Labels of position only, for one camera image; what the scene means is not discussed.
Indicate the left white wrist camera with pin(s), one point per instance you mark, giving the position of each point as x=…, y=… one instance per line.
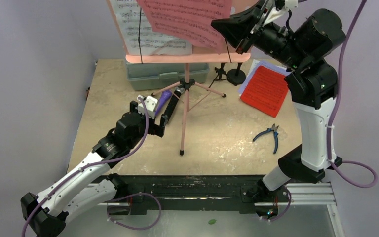
x=150, y=103

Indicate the white sheet music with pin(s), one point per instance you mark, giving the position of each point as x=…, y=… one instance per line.
x=138, y=35
x=255, y=64

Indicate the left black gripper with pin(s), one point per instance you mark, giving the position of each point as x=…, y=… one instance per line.
x=158, y=130

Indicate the lavender sheet music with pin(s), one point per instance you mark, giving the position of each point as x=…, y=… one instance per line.
x=269, y=65

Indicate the aluminium frame rail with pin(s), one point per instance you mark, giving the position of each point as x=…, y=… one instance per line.
x=301, y=194

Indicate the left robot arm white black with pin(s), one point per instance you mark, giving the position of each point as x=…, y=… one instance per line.
x=48, y=212

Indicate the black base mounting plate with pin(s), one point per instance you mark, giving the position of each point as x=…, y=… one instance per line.
x=241, y=193

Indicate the blue handled pliers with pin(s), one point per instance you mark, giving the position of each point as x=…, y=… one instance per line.
x=273, y=129

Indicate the pink sheet music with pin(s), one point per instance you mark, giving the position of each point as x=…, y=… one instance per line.
x=188, y=19

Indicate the black tripod mic stand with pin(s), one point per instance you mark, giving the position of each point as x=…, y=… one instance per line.
x=221, y=74

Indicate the red sheet music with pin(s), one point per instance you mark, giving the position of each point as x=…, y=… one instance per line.
x=266, y=91

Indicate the pink music stand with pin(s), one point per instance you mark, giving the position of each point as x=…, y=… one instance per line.
x=198, y=55

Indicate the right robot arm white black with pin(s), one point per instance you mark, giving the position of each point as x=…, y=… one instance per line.
x=313, y=83

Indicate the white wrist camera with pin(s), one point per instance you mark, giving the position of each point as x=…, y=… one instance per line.
x=277, y=8
x=150, y=103

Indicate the black silver microphone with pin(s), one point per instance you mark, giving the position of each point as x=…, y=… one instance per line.
x=179, y=90

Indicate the small green leaf piece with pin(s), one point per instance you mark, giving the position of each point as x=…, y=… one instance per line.
x=212, y=221

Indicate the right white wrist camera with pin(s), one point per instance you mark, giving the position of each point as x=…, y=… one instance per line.
x=277, y=8

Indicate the purple toy microphone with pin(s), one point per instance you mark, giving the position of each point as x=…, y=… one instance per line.
x=165, y=96

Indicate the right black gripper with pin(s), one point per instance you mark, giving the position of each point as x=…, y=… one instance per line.
x=252, y=31

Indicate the green plastic storage box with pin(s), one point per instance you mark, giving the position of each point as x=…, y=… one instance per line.
x=150, y=76

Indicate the black desktop mic stand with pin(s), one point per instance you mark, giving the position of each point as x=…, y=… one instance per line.
x=236, y=76

